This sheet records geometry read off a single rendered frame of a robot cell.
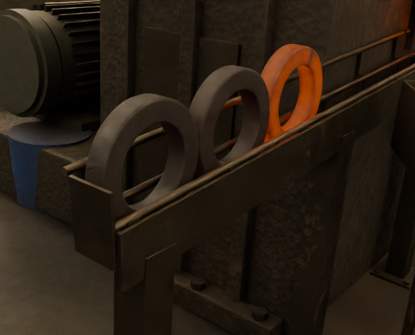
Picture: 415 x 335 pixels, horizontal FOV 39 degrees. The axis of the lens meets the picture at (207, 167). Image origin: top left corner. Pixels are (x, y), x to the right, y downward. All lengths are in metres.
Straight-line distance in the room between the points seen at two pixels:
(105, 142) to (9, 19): 1.50
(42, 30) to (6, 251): 0.74
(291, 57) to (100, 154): 0.42
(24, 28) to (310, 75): 1.26
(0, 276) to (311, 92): 1.11
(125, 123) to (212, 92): 0.17
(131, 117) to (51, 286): 1.12
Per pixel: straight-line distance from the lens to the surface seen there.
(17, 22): 2.14
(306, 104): 1.10
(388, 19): 1.55
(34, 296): 1.74
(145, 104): 0.72
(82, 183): 0.72
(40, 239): 2.02
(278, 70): 0.98
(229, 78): 0.85
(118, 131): 0.70
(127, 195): 0.81
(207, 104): 0.83
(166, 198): 0.77
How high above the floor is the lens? 0.95
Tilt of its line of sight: 21 degrees down
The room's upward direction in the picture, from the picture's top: 4 degrees clockwise
